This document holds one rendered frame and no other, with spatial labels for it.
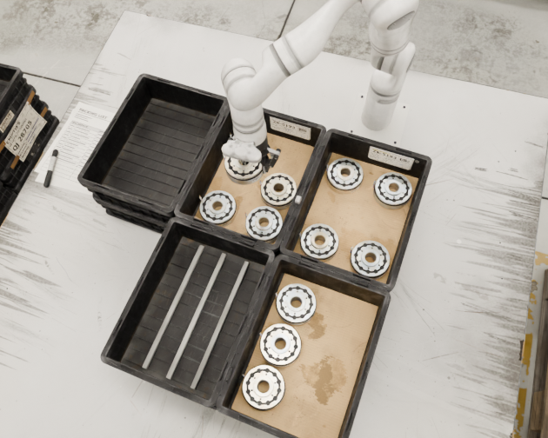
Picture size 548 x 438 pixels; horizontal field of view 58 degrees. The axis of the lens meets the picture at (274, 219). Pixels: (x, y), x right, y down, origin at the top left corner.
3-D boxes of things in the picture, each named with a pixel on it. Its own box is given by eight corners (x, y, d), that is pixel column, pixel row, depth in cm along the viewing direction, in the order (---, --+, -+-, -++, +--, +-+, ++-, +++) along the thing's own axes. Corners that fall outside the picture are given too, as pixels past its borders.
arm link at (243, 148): (221, 155, 112) (217, 140, 107) (237, 116, 117) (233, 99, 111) (259, 165, 111) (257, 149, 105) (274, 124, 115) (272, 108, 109)
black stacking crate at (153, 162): (151, 96, 162) (142, 73, 152) (235, 122, 157) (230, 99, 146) (91, 199, 148) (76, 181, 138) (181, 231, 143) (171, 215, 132)
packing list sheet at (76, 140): (74, 101, 177) (73, 100, 177) (133, 116, 173) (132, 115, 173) (30, 179, 165) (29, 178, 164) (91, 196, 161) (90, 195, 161)
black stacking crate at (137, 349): (181, 232, 142) (172, 216, 132) (277, 267, 137) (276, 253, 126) (115, 367, 128) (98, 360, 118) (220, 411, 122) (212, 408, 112)
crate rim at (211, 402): (173, 218, 134) (171, 215, 131) (277, 255, 128) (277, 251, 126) (100, 361, 119) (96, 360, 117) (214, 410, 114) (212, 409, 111)
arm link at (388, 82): (422, 36, 128) (406, 80, 143) (387, 25, 129) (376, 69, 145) (410, 63, 124) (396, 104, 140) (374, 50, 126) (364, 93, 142)
